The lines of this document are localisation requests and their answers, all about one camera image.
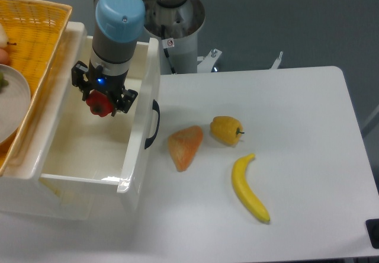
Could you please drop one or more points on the white metal bracket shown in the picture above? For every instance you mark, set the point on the white metal bracket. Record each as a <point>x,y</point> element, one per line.
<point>277,62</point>

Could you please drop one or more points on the pink peach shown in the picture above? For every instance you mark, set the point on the pink peach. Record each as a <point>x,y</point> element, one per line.
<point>4,57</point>

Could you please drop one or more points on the black object at table edge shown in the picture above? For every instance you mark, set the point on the black object at table edge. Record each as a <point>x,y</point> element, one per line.
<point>372,226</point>

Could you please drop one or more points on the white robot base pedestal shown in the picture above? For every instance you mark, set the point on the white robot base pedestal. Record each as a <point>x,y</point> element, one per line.
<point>176,27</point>

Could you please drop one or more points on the grey plate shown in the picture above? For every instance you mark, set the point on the grey plate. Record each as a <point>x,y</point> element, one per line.
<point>15,102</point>

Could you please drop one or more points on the black drawer handle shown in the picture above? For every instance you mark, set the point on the black drawer handle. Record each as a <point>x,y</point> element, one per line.
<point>155,125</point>

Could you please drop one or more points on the yellow pepper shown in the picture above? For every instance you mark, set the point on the yellow pepper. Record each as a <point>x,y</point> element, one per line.
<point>226,129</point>

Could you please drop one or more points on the yellow woven basket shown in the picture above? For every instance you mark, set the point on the yellow woven basket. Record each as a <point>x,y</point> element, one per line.
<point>37,27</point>

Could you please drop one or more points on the red pepper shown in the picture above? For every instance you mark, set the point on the red pepper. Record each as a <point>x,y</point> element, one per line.
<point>99,104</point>

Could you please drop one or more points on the yellow banana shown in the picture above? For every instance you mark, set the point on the yellow banana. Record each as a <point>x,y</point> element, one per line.
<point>243,191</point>

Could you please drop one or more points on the open white upper drawer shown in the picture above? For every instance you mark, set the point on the open white upper drawer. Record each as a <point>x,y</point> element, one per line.
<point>92,154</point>

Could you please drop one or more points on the orange grapefruit wedge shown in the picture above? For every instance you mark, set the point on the orange grapefruit wedge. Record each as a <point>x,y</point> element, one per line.
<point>183,146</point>

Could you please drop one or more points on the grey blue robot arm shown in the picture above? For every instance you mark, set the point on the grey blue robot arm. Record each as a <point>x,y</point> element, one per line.
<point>118,25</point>

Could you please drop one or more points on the white pear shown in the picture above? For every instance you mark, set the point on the white pear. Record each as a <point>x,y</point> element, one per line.
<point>4,39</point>

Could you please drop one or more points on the green grapes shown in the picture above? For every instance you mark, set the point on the green grapes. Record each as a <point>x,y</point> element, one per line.
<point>3,81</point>

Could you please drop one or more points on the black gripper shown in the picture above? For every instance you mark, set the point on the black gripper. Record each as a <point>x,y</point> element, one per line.
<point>106,81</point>

